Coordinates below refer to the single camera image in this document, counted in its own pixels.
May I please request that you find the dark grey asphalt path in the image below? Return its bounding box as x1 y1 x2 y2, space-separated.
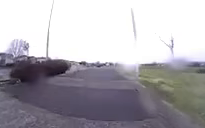
3 67 178 128

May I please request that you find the tall thin pole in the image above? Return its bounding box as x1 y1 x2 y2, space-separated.
45 0 55 60
130 7 140 78

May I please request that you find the pale concrete kerb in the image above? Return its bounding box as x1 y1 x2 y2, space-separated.
123 71 204 128

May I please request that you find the dark round bush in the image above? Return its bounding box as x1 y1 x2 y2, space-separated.
9 58 71 83

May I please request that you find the bare pruned tree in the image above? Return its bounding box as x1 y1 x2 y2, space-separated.
157 33 175 60

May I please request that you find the green grass field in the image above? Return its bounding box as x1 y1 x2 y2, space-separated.
136 65 205 125

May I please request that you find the row of houses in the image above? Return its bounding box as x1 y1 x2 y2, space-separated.
0 51 48 67

